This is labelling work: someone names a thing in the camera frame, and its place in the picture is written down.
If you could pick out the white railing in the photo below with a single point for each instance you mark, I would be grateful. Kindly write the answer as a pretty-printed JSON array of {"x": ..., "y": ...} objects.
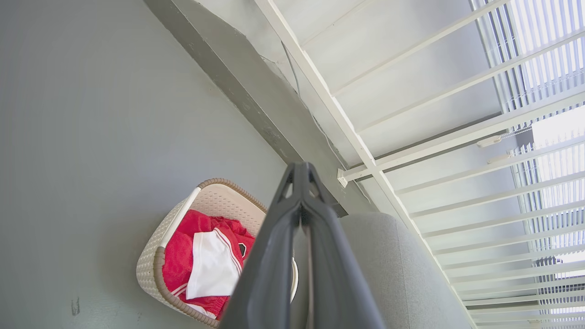
[{"x": 347, "y": 130}]

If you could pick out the grey fabric sofa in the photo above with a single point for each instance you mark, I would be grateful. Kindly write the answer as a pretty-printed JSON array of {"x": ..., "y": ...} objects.
[{"x": 411, "y": 283}]

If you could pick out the white window blinds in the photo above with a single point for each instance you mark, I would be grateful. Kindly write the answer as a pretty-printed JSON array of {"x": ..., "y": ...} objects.
[{"x": 548, "y": 55}]

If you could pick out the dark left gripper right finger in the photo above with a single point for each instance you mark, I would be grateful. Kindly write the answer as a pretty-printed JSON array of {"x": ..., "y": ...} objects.
[{"x": 338, "y": 283}]

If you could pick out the white garment with red stripes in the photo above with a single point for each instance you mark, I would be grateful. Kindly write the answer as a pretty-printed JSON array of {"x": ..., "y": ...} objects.
[{"x": 212, "y": 265}]

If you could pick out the beige perforated laundry basket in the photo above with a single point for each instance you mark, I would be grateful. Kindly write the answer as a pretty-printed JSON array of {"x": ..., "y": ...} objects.
[{"x": 219, "y": 201}]

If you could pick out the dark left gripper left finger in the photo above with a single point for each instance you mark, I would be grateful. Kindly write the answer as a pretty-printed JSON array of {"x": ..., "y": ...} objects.
[{"x": 265, "y": 274}]

